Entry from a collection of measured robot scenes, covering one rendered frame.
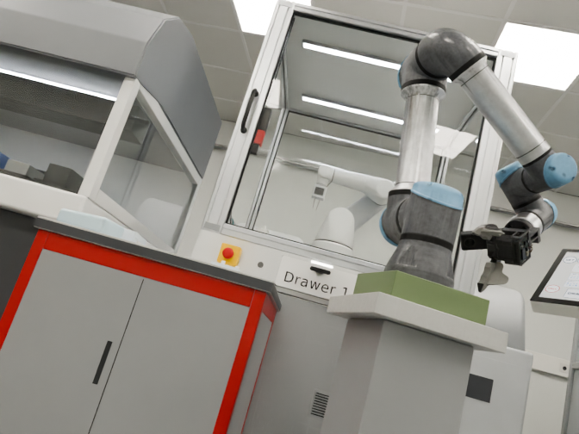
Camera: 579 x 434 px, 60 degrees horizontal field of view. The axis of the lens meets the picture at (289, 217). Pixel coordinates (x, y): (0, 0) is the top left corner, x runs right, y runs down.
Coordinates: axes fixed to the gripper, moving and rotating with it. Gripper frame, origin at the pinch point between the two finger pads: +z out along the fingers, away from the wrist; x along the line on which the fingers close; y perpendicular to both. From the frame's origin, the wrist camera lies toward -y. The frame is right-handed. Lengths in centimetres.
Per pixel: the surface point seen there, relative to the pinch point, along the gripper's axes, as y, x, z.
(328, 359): -59, 47, -1
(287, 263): -76, 16, -7
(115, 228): -71, -20, 50
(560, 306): 2, 33, -43
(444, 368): 7.2, 9.1, 26.8
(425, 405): 6.6, 13.4, 33.4
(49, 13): -145, -86, 22
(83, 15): -137, -83, 13
